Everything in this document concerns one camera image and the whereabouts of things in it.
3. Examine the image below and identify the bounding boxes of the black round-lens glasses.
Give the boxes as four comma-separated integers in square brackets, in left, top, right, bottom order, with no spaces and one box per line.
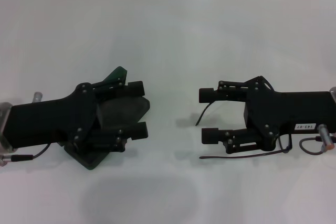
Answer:
[195,76,292,159]

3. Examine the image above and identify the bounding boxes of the grey left gripper cable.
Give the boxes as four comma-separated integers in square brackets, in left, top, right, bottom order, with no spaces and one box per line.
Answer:
[0,144,51,167]

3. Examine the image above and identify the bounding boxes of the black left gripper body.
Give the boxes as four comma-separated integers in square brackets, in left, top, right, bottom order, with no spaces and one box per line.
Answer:
[5,82,100,152]

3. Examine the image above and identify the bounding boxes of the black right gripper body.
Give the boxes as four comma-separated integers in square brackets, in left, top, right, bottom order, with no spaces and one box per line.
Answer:
[242,75,336,152]

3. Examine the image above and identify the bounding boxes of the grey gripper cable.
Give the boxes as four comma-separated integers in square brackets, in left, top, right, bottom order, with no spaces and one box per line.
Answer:
[0,144,51,167]
[299,125,336,156]

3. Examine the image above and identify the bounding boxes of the grey right gripper cable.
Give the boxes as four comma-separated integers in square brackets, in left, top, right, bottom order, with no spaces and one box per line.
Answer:
[299,125,336,156]

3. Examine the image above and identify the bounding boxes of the green glasses case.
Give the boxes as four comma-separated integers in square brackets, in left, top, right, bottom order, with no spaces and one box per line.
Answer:
[62,66,151,170]

